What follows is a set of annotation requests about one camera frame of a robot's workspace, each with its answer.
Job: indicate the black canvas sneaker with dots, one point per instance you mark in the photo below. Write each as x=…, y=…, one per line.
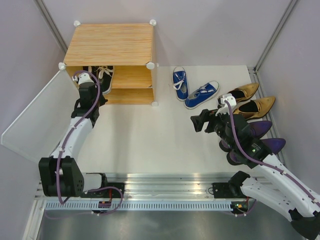
x=105, y=76
x=89, y=69

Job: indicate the gold loafer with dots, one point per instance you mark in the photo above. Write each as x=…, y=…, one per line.
x=255, y=109
x=245, y=92

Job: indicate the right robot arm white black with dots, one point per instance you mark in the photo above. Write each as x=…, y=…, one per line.
x=292, y=199

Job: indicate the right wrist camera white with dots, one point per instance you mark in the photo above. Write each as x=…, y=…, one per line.
x=226, y=103

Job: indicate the gold loafer upper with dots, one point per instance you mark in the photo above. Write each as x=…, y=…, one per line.
x=245, y=92

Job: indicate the white slotted cable duct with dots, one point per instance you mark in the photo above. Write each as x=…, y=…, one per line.
x=134, y=205

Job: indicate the frosted white cabinet door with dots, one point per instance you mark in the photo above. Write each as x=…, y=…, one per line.
x=38, y=129

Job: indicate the blue canvas sneaker upper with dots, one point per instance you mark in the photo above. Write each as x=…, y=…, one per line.
x=180, y=83

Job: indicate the right aluminium frame post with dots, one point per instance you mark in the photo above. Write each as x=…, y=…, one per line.
x=276, y=33

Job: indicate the blue canvas sneaker lower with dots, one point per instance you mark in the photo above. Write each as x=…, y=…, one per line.
x=202, y=95

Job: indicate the wooden shoe cabinet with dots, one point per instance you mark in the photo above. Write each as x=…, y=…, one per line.
x=129, y=48

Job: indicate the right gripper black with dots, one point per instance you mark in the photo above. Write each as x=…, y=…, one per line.
x=206, y=115

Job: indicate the purple loafer upper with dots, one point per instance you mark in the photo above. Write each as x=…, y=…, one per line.
x=257, y=129

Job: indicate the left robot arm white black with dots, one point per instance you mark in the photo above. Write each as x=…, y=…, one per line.
x=59, y=173

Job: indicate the left aluminium frame post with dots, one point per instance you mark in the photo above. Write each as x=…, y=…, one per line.
x=51, y=24

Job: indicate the gold loafer lower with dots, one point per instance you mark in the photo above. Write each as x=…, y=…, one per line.
x=255, y=109

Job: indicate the purple loafer lower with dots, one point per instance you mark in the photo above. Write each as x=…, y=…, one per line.
x=274, y=144

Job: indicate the aluminium frame post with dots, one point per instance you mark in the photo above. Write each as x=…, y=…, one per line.
x=51, y=24
x=276, y=33

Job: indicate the aluminium mounting rail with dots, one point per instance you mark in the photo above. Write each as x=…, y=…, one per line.
x=145, y=186

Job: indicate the purple loafer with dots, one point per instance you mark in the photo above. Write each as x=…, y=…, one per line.
x=257, y=129
x=274, y=144

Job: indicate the blue canvas sneaker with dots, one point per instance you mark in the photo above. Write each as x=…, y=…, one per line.
x=180, y=83
x=202, y=95

